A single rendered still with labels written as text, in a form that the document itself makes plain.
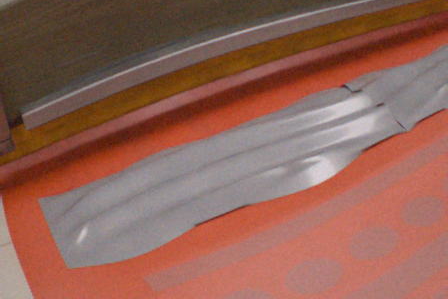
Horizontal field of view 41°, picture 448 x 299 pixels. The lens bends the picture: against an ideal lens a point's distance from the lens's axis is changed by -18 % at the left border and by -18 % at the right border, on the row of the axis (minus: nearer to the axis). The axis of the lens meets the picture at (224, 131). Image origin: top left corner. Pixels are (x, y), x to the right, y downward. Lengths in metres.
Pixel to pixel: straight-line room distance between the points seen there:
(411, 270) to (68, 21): 0.22
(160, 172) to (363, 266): 0.12
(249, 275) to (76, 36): 0.16
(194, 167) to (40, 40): 0.11
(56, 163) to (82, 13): 0.09
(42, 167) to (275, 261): 0.16
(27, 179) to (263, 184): 0.14
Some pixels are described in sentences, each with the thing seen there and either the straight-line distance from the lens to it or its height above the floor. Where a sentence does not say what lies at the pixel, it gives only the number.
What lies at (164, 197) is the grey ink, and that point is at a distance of 0.30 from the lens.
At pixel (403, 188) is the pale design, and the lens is 0.29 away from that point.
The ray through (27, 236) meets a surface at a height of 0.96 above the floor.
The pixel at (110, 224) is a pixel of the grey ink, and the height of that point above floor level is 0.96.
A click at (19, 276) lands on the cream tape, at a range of 0.29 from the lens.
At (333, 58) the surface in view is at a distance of 0.42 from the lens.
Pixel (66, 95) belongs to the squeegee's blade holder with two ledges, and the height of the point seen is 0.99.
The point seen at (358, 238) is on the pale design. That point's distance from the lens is 0.26.
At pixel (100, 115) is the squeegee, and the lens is 0.38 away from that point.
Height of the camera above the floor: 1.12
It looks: 27 degrees down
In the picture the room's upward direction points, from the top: 11 degrees counter-clockwise
